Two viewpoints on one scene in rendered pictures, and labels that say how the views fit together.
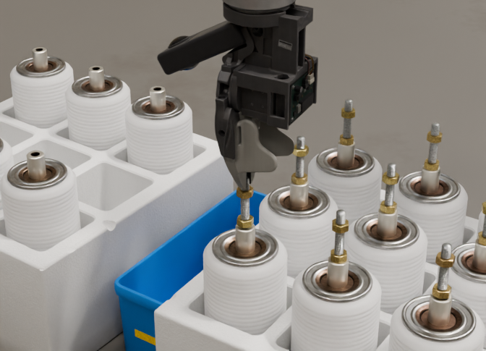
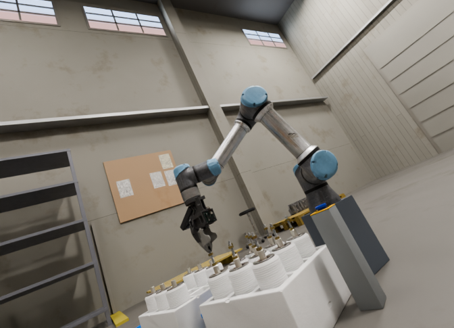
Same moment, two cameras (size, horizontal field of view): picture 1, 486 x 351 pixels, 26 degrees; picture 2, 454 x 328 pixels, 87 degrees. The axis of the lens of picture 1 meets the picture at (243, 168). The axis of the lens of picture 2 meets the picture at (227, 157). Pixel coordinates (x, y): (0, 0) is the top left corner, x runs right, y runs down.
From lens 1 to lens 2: 62 cm
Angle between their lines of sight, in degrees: 46
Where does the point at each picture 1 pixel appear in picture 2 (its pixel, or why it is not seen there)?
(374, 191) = not seen: hidden behind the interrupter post
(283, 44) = (198, 204)
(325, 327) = (236, 279)
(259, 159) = (206, 239)
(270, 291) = (225, 282)
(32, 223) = (173, 300)
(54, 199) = (178, 290)
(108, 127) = (204, 278)
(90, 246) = (191, 303)
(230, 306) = (216, 292)
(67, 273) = (184, 313)
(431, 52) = not seen: hidden behind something
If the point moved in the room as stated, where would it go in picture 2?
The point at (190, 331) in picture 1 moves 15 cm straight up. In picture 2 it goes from (207, 306) to (192, 264)
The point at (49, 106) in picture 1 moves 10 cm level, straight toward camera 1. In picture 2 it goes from (192, 281) to (189, 285)
